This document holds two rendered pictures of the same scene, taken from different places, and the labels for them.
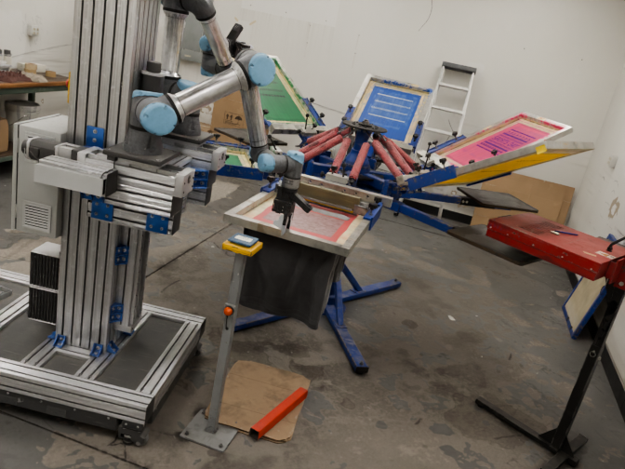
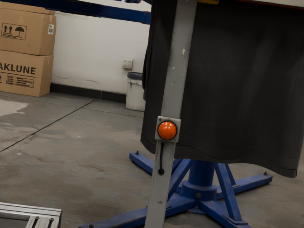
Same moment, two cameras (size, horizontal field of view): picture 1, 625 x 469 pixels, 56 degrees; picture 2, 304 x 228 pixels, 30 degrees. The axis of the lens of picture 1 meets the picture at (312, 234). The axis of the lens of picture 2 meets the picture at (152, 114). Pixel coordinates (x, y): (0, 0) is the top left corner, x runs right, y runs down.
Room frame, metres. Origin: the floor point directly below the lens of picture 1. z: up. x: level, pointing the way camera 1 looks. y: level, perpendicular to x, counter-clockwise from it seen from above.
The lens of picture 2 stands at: (1.05, 0.47, 0.85)
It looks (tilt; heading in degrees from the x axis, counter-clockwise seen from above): 9 degrees down; 352
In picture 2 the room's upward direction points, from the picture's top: 8 degrees clockwise
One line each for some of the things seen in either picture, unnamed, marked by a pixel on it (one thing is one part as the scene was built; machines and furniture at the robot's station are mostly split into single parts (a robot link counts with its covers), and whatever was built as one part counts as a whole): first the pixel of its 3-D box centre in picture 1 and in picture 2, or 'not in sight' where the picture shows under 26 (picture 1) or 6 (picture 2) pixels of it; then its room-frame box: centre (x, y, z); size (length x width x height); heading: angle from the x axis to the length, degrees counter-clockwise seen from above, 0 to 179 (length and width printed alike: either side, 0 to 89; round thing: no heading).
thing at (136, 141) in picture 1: (144, 138); not in sight; (2.21, 0.71, 1.31); 0.15 x 0.15 x 0.10
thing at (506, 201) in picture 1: (441, 196); not in sight; (4.01, -0.83, 0.91); 1.34 x 0.40 x 0.08; 108
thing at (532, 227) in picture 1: (561, 244); not in sight; (2.85, -1.24, 1.06); 0.61 x 0.46 x 0.12; 48
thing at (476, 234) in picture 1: (432, 220); not in sight; (3.35, -0.68, 0.91); 1.34 x 0.40 x 0.08; 48
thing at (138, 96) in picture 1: (147, 108); not in sight; (2.20, 0.71, 1.42); 0.13 x 0.12 x 0.14; 32
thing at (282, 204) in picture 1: (285, 199); not in sight; (2.41, 0.14, 1.12); 0.09 x 0.08 x 0.12; 78
